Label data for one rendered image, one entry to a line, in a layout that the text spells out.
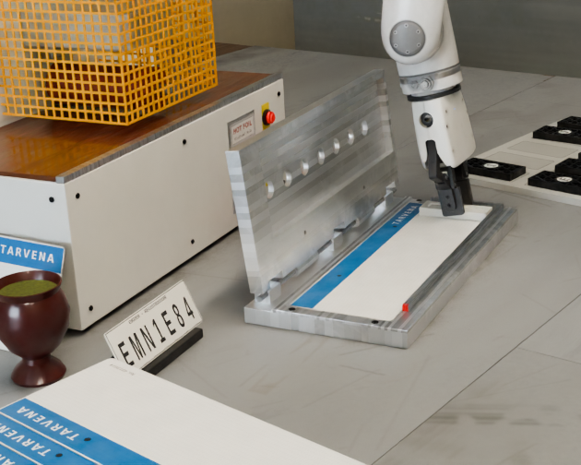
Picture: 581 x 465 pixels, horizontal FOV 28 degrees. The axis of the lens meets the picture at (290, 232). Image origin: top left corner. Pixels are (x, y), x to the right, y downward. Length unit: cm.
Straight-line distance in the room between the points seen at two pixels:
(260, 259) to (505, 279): 33
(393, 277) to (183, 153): 32
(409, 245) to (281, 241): 22
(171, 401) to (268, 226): 40
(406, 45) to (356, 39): 278
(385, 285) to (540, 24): 255
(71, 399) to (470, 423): 39
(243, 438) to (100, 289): 49
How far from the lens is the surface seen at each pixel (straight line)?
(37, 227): 137
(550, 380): 125
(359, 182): 160
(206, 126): 157
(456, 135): 159
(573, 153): 199
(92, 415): 102
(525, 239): 163
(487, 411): 118
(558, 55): 389
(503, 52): 397
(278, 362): 129
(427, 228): 161
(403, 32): 149
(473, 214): 163
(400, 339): 130
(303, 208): 147
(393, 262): 149
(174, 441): 97
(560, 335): 135
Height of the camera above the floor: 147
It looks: 20 degrees down
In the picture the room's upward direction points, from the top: 3 degrees counter-clockwise
